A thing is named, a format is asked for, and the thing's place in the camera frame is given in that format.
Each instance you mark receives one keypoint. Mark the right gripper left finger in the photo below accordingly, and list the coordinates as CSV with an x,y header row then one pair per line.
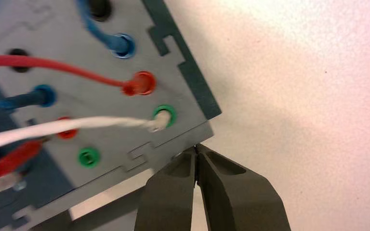
x,y
169,201

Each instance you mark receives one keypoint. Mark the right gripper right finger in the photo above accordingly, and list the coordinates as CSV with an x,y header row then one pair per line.
x,y
239,204

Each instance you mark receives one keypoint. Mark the dark blue grey task box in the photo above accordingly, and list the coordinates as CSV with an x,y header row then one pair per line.
x,y
92,102

